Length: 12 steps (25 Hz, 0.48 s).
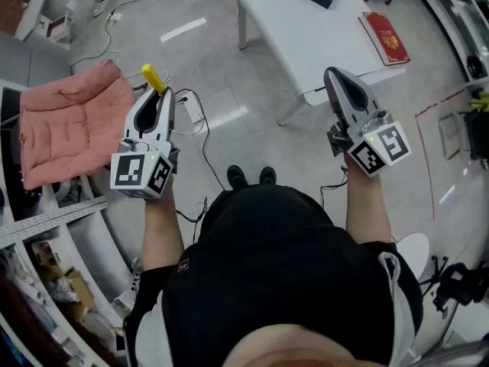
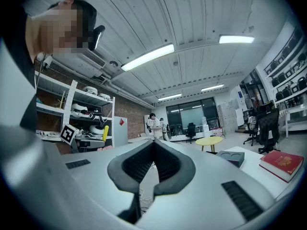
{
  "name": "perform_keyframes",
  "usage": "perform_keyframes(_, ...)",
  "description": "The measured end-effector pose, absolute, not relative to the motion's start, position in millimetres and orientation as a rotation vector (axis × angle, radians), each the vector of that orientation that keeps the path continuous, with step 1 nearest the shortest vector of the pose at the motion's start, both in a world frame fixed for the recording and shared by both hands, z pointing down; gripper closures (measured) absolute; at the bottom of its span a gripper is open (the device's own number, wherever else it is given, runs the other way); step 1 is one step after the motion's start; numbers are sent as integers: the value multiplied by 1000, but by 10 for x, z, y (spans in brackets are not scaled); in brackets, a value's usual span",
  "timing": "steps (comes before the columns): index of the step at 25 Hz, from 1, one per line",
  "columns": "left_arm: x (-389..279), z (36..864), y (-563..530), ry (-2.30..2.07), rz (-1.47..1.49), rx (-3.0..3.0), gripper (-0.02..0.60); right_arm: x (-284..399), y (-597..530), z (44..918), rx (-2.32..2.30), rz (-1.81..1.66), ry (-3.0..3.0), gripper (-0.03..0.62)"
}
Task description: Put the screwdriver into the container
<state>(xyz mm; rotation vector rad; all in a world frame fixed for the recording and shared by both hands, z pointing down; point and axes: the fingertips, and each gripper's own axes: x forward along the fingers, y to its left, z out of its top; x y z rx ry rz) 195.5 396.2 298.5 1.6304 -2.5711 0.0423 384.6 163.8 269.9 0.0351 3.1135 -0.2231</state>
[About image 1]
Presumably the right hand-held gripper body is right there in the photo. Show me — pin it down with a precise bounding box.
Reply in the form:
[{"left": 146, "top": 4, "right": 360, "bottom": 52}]
[{"left": 326, "top": 109, "right": 413, "bottom": 178}]

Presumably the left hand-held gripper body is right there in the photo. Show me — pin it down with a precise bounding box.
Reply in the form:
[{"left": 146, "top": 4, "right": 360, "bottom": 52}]
[{"left": 109, "top": 138, "right": 180, "bottom": 200}]

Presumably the yellow marker pen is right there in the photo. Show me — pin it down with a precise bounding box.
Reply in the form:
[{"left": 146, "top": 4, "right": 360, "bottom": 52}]
[{"left": 141, "top": 63, "right": 167, "bottom": 94}]

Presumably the person's left forearm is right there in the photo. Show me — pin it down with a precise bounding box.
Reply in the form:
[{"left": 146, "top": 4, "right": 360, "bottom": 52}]
[{"left": 140, "top": 172, "right": 187, "bottom": 273}]

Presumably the person's right forearm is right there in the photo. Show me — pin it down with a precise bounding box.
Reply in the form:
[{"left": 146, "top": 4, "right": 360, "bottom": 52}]
[{"left": 343, "top": 154, "right": 393, "bottom": 244}]

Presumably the cardboard box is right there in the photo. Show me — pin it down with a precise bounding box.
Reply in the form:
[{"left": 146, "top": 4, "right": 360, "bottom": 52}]
[{"left": 49, "top": 268, "right": 96, "bottom": 320}]

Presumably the white power strip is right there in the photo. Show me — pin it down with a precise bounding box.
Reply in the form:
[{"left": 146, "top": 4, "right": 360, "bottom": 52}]
[{"left": 178, "top": 91, "right": 206, "bottom": 125}]

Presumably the pink quilted cushion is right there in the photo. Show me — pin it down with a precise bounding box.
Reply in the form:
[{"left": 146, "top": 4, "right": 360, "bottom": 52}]
[{"left": 18, "top": 59, "right": 135, "bottom": 190}]

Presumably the red book with gold print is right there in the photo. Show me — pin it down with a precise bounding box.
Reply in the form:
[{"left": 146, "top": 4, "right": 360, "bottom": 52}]
[{"left": 358, "top": 11, "right": 412, "bottom": 67}]

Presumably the white low table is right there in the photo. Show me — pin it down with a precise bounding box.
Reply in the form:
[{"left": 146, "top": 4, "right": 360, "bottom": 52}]
[{"left": 227, "top": 0, "right": 408, "bottom": 127}]

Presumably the white cluttered shelf rack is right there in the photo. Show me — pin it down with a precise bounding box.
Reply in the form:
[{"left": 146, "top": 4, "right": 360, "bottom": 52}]
[{"left": 0, "top": 78, "right": 133, "bottom": 367}]

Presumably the person's left black shoe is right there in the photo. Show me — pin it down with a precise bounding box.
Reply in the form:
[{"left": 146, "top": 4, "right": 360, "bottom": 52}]
[{"left": 226, "top": 164, "right": 248, "bottom": 190}]

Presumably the person's black shoe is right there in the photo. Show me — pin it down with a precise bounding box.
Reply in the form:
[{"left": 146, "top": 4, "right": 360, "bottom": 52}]
[
  {"left": 226, "top": 164, "right": 248, "bottom": 190},
  {"left": 258, "top": 166, "right": 277, "bottom": 186}
]

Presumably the black bag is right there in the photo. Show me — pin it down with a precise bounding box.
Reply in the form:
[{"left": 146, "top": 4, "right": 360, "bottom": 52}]
[{"left": 464, "top": 107, "right": 489, "bottom": 162}]

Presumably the person's right black shoe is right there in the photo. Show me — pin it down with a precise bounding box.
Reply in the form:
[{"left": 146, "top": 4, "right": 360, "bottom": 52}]
[{"left": 258, "top": 166, "right": 277, "bottom": 186}]

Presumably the white round stool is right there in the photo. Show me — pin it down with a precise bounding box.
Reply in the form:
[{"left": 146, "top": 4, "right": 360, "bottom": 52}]
[{"left": 395, "top": 232, "right": 431, "bottom": 282}]

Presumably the yellow-green cloth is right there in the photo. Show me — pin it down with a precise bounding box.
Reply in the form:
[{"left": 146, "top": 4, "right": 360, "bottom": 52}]
[{"left": 469, "top": 92, "right": 489, "bottom": 111}]

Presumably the long white shelving unit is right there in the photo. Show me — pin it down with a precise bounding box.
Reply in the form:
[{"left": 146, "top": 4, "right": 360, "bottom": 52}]
[{"left": 410, "top": 0, "right": 489, "bottom": 87}]

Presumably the grey cabinet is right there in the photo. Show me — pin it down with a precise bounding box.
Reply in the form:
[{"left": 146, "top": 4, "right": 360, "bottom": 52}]
[{"left": 0, "top": 32, "right": 73, "bottom": 89}]

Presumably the small white shelf cabinet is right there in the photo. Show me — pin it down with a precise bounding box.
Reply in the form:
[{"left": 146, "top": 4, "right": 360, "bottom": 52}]
[{"left": 15, "top": 0, "right": 76, "bottom": 51}]

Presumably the person's torso in black clothing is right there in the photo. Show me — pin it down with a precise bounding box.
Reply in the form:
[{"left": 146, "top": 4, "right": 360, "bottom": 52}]
[{"left": 121, "top": 183, "right": 425, "bottom": 367}]

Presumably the person's face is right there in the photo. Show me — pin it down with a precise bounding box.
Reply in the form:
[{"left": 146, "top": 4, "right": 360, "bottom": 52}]
[{"left": 223, "top": 323, "right": 387, "bottom": 367}]

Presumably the black power strip cable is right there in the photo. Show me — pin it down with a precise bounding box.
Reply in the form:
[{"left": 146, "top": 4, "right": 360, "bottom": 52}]
[{"left": 173, "top": 87, "right": 226, "bottom": 190}]

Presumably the right hand-held gripper black cable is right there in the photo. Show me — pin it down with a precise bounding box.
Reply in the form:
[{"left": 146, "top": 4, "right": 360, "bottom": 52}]
[{"left": 319, "top": 165, "right": 349, "bottom": 210}]

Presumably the hand-held gripper black cable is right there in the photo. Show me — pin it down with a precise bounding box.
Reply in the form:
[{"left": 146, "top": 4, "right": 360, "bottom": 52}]
[
  {"left": 175, "top": 196, "right": 209, "bottom": 244},
  {"left": 319, "top": 165, "right": 349, "bottom": 210}
]

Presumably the metal frame chair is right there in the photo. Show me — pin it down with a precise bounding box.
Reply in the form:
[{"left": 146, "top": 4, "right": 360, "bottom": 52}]
[{"left": 438, "top": 112, "right": 471, "bottom": 161}]

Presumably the left hand-held gripper black cable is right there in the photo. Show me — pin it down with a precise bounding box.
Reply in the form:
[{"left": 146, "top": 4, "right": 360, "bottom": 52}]
[{"left": 175, "top": 196, "right": 209, "bottom": 244}]

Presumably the long black floor cable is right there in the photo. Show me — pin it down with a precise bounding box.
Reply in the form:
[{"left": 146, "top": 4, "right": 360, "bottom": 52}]
[{"left": 70, "top": 0, "right": 148, "bottom": 76}]

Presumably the perforated metal rail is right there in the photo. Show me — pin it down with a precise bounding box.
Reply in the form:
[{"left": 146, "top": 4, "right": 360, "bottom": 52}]
[{"left": 0, "top": 196, "right": 109, "bottom": 250}]

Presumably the thin white floor cable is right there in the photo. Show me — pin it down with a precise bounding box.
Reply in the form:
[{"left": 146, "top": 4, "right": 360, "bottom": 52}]
[{"left": 110, "top": 0, "right": 164, "bottom": 36}]

